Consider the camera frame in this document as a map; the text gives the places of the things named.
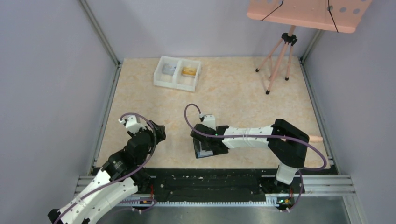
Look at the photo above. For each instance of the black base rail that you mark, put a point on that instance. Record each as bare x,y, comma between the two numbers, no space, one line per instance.
210,185

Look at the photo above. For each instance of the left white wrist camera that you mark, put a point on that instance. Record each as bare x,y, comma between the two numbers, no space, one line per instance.
132,123

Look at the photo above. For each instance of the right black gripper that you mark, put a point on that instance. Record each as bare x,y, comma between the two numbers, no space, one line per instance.
204,148

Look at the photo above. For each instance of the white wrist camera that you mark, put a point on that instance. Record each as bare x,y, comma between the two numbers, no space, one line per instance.
208,120
132,123

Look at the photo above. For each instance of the orange card in tray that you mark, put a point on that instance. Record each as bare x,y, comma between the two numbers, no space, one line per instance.
189,72

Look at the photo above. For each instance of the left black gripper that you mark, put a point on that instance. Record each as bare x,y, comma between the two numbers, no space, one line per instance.
157,132

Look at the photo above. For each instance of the pink perforated board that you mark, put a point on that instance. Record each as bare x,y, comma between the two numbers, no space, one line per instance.
333,15

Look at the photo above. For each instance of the white two-compartment tray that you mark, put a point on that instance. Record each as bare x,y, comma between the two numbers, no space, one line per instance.
177,81

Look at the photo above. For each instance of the pink tripod stand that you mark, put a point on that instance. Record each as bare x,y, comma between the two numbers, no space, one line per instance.
288,40

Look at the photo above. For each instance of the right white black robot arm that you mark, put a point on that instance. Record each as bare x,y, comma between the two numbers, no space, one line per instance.
285,141

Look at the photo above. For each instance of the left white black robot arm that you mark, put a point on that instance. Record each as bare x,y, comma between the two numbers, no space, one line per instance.
122,175

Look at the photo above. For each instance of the silver card in tray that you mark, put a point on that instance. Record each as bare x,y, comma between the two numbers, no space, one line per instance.
169,68

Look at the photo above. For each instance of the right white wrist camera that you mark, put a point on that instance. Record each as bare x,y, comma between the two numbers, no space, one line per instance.
208,120

